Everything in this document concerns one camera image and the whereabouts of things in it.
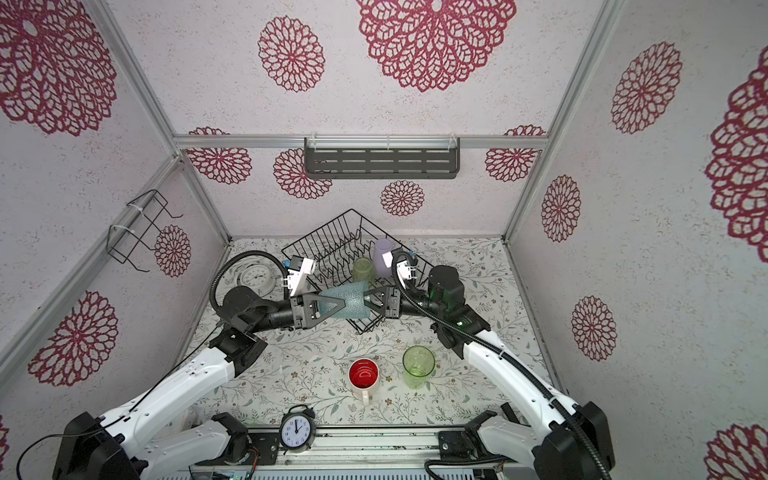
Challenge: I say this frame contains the white round gauge clock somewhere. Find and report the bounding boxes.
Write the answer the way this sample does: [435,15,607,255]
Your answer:
[235,259,283,299]

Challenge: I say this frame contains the black wire dish rack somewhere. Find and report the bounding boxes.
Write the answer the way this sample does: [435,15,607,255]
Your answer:
[280,208,438,335]

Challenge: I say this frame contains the teal transparent cup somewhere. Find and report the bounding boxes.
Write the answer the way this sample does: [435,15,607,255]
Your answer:
[322,281,370,319]

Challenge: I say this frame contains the left black corrugated cable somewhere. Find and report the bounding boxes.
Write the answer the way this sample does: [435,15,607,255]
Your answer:
[208,250,291,319]

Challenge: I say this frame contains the lavender plastic cup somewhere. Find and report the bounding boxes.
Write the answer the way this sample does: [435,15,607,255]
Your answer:
[372,238,395,279]

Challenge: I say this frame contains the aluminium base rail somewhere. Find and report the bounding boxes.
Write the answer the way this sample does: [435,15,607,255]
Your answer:
[191,424,541,480]

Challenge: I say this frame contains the red white mug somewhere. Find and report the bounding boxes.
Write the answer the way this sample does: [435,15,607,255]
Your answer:
[347,358,380,406]

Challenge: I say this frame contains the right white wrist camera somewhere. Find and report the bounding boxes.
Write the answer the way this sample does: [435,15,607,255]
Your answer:
[391,250,416,283]

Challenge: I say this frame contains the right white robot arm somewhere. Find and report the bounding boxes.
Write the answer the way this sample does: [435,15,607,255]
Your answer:
[361,265,615,479]

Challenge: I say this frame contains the black wire wall holder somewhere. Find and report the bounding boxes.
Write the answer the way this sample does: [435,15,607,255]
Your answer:
[105,189,183,273]

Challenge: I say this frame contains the grey wall shelf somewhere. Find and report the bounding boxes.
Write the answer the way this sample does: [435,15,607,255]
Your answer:
[303,137,461,180]

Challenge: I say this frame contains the black alarm clock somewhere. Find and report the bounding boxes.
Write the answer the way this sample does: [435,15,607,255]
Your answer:
[279,404,316,453]

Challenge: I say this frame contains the right black corrugated cable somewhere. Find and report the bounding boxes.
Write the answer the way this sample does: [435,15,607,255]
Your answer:
[391,251,613,480]

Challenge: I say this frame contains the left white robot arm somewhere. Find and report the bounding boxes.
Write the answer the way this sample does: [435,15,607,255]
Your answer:
[52,286,350,479]

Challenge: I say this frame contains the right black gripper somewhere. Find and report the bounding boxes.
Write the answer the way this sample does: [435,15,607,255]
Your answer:
[359,286,447,325]

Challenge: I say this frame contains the black corrugated cable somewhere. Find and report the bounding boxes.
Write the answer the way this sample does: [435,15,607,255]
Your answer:
[391,251,613,480]
[208,250,291,319]

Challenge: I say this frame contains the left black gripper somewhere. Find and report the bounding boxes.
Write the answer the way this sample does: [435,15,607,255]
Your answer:
[250,292,351,335]

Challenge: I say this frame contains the green transparent cup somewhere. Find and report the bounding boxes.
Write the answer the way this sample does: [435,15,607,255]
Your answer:
[351,257,376,284]
[402,345,436,389]

